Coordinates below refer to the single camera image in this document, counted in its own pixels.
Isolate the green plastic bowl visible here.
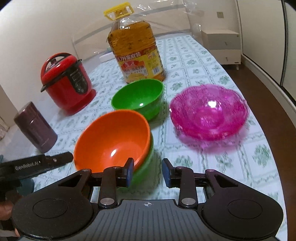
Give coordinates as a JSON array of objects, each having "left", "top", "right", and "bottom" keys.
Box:
[
  {"left": 129, "top": 133, "right": 154, "bottom": 188},
  {"left": 111, "top": 79, "right": 164, "bottom": 121}
]

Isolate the orange plastic bowl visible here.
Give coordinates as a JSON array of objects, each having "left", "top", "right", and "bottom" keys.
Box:
[{"left": 74, "top": 110, "right": 152, "bottom": 172}]

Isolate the pink transparent plastic bowl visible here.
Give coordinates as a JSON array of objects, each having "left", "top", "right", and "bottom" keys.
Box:
[{"left": 169, "top": 84, "right": 249, "bottom": 141}]

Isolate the left hand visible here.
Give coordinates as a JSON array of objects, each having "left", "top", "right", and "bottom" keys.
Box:
[{"left": 0, "top": 200, "right": 20, "bottom": 237}]

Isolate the dark purple vacuum flask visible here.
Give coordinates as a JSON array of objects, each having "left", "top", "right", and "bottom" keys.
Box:
[{"left": 14, "top": 101, "right": 58, "bottom": 153}]

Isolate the red mini rice cooker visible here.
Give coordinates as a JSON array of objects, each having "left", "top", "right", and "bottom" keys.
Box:
[{"left": 40, "top": 52, "right": 96, "bottom": 115}]

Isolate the floral white green tablecloth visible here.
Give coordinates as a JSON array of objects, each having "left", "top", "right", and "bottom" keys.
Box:
[{"left": 30, "top": 34, "right": 290, "bottom": 241}]

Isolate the yellow cooking oil bottle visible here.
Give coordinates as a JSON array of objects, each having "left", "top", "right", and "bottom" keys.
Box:
[{"left": 103, "top": 2, "right": 166, "bottom": 83}]

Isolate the white bedside cabinet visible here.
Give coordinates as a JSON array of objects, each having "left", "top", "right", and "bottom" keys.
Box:
[{"left": 201, "top": 30, "right": 241, "bottom": 70}]

